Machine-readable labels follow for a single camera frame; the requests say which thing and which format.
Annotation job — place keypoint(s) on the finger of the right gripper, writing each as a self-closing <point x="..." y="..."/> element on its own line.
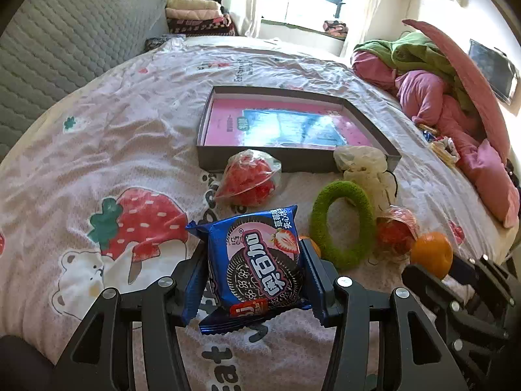
<point x="431" y="291"/>
<point x="492" y="274"/>

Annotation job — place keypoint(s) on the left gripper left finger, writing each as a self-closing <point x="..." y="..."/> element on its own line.
<point x="99" y="355"/>

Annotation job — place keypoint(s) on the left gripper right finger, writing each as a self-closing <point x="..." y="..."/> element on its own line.
<point x="383" y="341"/>

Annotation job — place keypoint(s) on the orange mandarin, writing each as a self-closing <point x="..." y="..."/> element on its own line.
<point x="433" y="252"/>
<point x="314" y="245"/>

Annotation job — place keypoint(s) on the red blue ball snack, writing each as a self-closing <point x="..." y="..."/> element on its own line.
<point x="397" y="230"/>

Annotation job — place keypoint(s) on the cream mesh scrunchie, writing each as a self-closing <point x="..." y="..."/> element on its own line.
<point x="368" y="168"/>

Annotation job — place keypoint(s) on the blue oreo cookie pack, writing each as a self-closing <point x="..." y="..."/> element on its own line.
<point x="255" y="268"/>

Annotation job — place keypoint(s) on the snack packets by quilt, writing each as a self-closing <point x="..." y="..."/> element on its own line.
<point x="442" y="146"/>

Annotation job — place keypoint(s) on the pink strawberry bedsheet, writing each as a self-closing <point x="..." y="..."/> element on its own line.
<point x="98" y="192"/>

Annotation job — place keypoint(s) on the pink quilt pile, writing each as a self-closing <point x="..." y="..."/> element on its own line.
<point x="425" y="99"/>

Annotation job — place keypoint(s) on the green blanket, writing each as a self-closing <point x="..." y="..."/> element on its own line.
<point x="416" y="51"/>

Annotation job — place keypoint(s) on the pink blue book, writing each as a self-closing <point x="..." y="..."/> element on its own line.
<point x="248" y="122"/>

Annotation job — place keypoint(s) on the floral bag on sill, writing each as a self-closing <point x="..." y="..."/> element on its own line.
<point x="335" y="28"/>

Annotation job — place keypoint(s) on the grey quilted headboard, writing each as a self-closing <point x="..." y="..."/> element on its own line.
<point x="51" y="48"/>

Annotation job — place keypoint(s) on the white curtain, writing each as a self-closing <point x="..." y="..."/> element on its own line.
<point x="244" y="0"/>

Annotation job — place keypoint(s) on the folded blankets stack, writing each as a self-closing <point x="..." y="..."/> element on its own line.
<point x="199" y="18"/>

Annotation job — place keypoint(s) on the wall television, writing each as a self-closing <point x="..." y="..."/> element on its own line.
<point x="501" y="74"/>

